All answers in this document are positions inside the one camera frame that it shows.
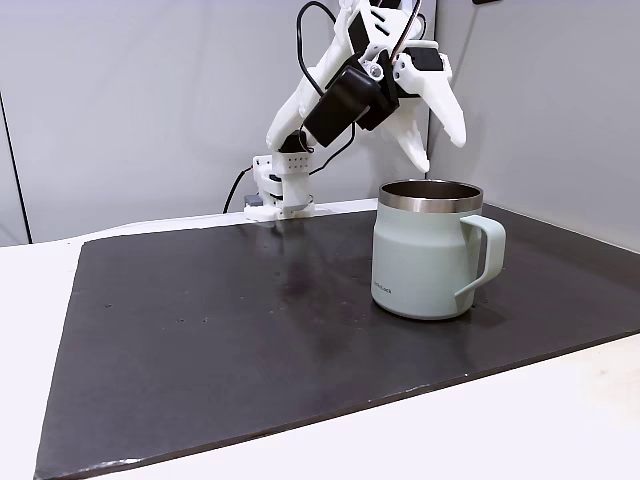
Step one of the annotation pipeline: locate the dark grey table mat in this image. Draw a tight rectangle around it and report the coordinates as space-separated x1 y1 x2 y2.
33 202 640 480

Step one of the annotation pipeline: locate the pale green steel mug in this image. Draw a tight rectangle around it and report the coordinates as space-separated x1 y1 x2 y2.
370 178 507 321

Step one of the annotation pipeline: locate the thin motor wire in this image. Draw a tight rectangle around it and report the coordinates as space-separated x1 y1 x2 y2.
391 0 427 57

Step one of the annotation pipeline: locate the thick black camera cable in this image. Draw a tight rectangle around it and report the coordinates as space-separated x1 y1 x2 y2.
295 0 358 176

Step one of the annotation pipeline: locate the black base cable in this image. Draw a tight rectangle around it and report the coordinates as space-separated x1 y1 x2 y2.
222 168 254 215

